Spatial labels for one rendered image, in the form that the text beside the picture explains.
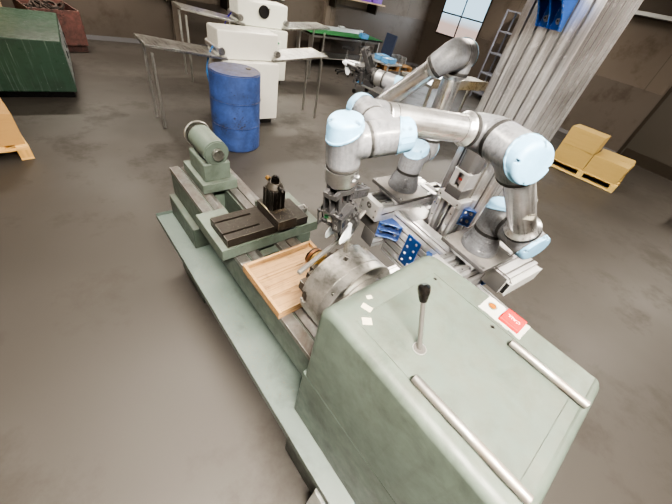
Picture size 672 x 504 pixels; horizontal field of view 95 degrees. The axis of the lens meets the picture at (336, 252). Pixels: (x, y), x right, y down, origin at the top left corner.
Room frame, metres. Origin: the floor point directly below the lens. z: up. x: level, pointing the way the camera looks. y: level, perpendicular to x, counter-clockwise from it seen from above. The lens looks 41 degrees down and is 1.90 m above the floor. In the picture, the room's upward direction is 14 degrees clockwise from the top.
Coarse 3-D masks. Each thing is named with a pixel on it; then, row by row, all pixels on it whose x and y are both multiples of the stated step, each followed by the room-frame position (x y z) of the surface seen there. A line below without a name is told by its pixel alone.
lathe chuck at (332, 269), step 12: (336, 252) 0.76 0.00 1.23; (348, 252) 0.77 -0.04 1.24; (360, 252) 0.79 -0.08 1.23; (324, 264) 0.72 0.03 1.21; (336, 264) 0.72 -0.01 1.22; (348, 264) 0.72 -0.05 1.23; (360, 264) 0.73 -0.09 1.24; (312, 276) 0.69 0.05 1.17; (324, 276) 0.68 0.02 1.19; (336, 276) 0.68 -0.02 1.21; (312, 288) 0.66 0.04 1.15; (324, 288) 0.65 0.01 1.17; (300, 300) 0.67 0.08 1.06; (312, 300) 0.64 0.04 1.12; (312, 312) 0.63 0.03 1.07
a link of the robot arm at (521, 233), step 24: (504, 120) 0.91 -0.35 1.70; (480, 144) 0.89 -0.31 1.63; (504, 144) 0.83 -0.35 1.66; (528, 144) 0.80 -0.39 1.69; (504, 168) 0.80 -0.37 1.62; (528, 168) 0.79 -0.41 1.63; (504, 192) 0.89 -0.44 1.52; (528, 192) 0.85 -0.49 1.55; (528, 216) 0.89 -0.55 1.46; (504, 240) 0.98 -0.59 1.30; (528, 240) 0.91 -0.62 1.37
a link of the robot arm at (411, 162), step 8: (416, 144) 1.46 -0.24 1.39; (424, 144) 1.48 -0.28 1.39; (408, 152) 1.43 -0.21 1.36; (416, 152) 1.42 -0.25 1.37; (424, 152) 1.43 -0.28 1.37; (400, 160) 1.45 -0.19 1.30; (408, 160) 1.42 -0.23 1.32; (416, 160) 1.42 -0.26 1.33; (424, 160) 1.45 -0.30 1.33; (400, 168) 1.43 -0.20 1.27; (408, 168) 1.42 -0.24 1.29; (416, 168) 1.42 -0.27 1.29
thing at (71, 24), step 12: (12, 0) 5.79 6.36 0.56; (24, 0) 5.93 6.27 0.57; (36, 0) 5.88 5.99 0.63; (48, 0) 6.01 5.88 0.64; (60, 0) 6.35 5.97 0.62; (60, 12) 5.67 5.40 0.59; (72, 12) 5.81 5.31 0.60; (60, 24) 5.62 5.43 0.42; (72, 24) 5.76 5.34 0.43; (72, 36) 5.72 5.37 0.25; (84, 36) 5.87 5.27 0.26; (72, 48) 5.74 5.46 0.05; (84, 48) 5.89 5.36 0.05
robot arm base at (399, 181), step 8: (392, 176) 1.46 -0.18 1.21; (400, 176) 1.42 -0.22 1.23; (408, 176) 1.41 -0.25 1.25; (416, 176) 1.43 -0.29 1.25; (392, 184) 1.42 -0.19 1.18; (400, 184) 1.41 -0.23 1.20; (408, 184) 1.41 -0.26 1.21; (416, 184) 1.44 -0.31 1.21; (400, 192) 1.40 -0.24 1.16; (408, 192) 1.40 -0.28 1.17
